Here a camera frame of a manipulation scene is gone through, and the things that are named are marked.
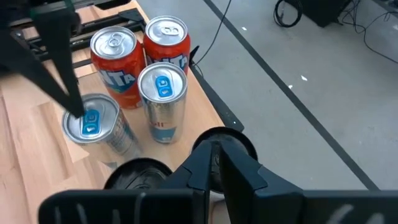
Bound black aluminium rig frame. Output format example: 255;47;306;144
9;7;149;69

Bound thin black floor cables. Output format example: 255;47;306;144
340;0;398;65

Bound blue Red Bull can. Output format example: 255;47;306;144
137;62;188;144

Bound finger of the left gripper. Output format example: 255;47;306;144
32;12;86;119
0;30;72;113

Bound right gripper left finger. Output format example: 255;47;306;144
39;139;215;224

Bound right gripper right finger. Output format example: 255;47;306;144
219;146;398;224

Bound silver and blue slim can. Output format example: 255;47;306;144
61;93;142;164

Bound coiled black cable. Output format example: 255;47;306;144
272;0;304;29

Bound red cola can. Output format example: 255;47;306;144
142;15;191;75

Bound long black hanging cable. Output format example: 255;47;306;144
193;0;233;68

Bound black floor box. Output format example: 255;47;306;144
284;0;354;28

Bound orange-red soda can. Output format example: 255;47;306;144
90;26;147;110

